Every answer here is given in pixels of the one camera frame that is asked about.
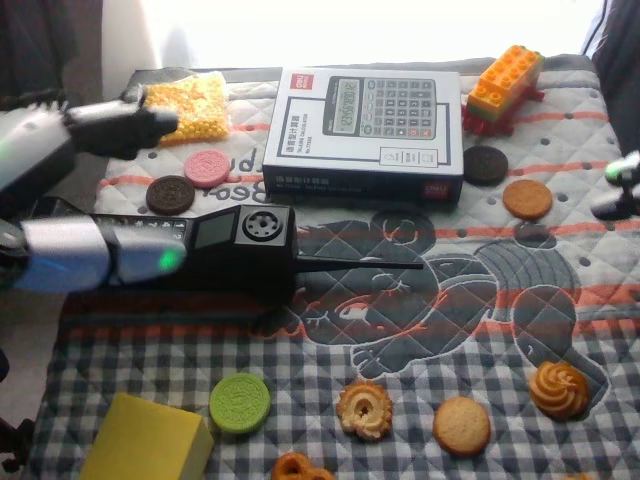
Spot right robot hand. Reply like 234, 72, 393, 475
589, 149, 640, 220

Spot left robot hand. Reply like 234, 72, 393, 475
0, 92, 189, 296

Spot black walkie-talkie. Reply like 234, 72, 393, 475
59, 203, 425, 312

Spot white calculator box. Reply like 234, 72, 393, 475
261, 66, 464, 204

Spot bag of yellow beads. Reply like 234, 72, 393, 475
141, 73, 232, 147

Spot brown sandwich cookie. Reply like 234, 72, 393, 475
145, 174, 197, 217
462, 144, 511, 188

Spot pink sandwich cookie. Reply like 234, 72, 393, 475
183, 149, 233, 189

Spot round tan biscuit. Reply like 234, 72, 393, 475
431, 395, 493, 458
501, 179, 555, 222

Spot dark fabric with white trim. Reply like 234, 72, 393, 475
581, 0, 640, 157

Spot black fabric backdrop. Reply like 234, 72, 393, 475
0, 0, 106, 109

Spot orange and red block toy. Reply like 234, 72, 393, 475
461, 44, 548, 138

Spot grey quilt with bear print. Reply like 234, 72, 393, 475
29, 53, 640, 480

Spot rosette butter cookie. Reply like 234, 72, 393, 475
528, 360, 592, 422

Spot green sandwich cookie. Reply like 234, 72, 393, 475
208, 371, 273, 436

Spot yellow block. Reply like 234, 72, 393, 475
77, 391, 216, 480

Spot pretzel-shaped cookie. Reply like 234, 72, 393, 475
271, 451, 336, 480

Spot ring-shaped butter cookie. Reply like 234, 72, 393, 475
335, 380, 394, 442

